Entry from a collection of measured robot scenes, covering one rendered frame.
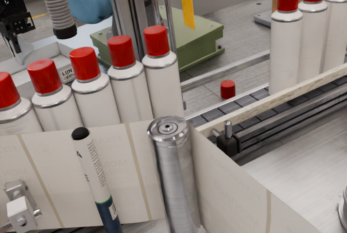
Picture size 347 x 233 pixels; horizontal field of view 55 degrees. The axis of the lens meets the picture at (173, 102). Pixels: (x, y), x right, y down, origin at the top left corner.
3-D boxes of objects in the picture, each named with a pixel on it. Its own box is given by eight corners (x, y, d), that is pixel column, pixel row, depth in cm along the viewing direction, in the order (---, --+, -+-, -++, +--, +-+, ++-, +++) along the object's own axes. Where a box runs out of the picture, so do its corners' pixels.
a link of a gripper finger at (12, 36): (23, 52, 96) (11, 24, 91) (18, 55, 95) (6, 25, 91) (17, 49, 99) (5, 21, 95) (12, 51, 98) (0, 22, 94)
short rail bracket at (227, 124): (227, 188, 54) (225, 129, 47) (217, 177, 56) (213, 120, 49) (243, 180, 55) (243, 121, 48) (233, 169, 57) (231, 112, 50)
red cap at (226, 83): (217, 96, 77) (217, 84, 75) (225, 90, 79) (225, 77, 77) (230, 101, 75) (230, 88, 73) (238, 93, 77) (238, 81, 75)
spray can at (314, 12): (304, 93, 65) (315, -15, 54) (284, 82, 69) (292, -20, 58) (323, 84, 66) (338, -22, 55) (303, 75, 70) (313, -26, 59)
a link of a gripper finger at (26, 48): (41, 61, 102) (30, 32, 97) (22, 68, 99) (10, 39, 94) (37, 59, 104) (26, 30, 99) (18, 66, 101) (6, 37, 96)
